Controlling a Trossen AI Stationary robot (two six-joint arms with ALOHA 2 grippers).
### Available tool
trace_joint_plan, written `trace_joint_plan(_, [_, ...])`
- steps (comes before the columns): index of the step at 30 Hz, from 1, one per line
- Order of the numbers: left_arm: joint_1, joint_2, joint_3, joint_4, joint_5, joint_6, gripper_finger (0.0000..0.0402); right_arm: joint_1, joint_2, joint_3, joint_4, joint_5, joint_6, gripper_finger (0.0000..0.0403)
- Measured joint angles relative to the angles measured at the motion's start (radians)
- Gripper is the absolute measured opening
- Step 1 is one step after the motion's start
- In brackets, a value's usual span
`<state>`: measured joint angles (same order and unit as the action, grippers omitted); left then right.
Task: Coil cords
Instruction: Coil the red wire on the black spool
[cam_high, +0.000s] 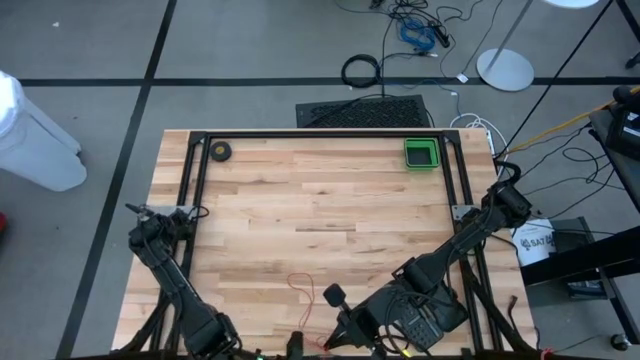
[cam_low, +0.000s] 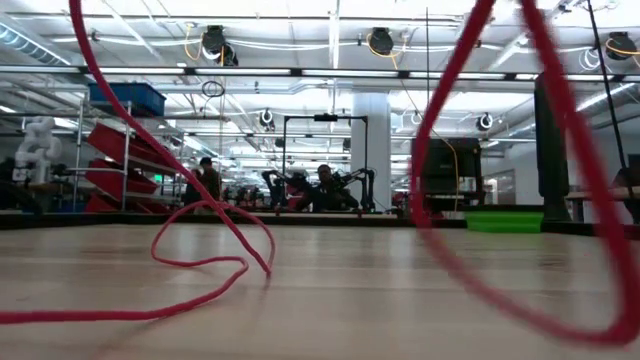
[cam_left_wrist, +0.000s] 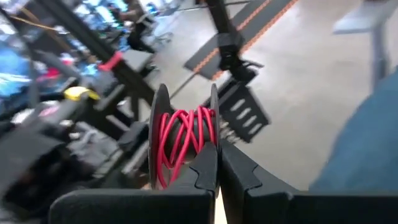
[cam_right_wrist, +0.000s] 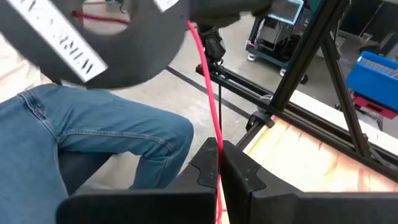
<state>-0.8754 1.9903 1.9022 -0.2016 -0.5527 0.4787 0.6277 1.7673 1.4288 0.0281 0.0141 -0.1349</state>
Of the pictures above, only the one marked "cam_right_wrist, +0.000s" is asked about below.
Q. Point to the person's torso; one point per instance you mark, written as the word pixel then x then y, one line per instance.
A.
pixel 15 71

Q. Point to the blue plastic bin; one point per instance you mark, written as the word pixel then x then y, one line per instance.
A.
pixel 373 84

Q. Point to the black chair seat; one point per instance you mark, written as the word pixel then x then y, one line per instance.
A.
pixel 77 171

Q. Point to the black frame post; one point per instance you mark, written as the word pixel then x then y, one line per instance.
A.
pixel 304 53

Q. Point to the black diagonal frame brace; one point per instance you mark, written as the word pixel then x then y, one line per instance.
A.
pixel 345 93

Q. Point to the black table edge rail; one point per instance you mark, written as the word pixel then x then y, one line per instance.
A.
pixel 248 137

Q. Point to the black aluminium frame rail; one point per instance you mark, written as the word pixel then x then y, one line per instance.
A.
pixel 311 118

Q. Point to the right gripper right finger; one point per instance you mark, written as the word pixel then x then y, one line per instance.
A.
pixel 295 208

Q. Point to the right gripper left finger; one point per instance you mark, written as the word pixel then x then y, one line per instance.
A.
pixel 140 207

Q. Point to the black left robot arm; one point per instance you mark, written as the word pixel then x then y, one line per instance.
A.
pixel 214 46

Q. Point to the person's leg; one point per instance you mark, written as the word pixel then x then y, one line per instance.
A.
pixel 93 124

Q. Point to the blue equipment cart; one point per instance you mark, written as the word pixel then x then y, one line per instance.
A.
pixel 267 53

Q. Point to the red shelf bin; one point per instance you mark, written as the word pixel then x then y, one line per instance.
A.
pixel 373 107

